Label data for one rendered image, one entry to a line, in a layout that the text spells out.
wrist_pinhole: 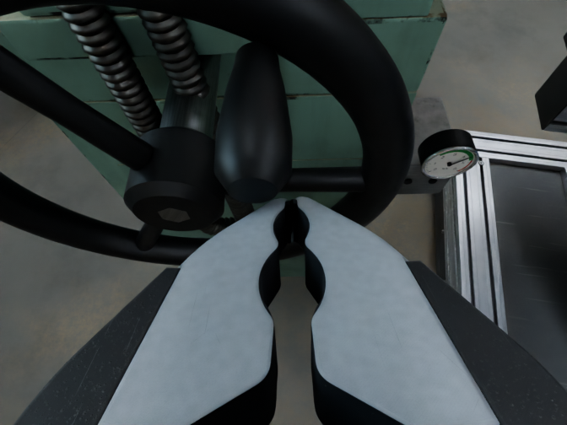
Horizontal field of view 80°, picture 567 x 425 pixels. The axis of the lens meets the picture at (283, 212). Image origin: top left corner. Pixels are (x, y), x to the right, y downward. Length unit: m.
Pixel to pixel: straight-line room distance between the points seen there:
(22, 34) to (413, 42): 0.32
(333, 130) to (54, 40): 0.31
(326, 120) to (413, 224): 0.77
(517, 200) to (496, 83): 0.72
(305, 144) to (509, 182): 0.72
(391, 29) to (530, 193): 0.80
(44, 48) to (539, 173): 1.09
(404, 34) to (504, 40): 1.54
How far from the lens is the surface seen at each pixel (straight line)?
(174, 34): 0.23
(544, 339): 0.96
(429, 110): 0.55
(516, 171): 1.12
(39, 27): 0.28
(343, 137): 0.47
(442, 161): 0.44
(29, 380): 1.22
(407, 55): 0.40
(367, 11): 0.36
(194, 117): 0.24
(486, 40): 1.87
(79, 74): 0.44
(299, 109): 0.43
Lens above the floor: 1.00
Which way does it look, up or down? 63 degrees down
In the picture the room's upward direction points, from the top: 3 degrees counter-clockwise
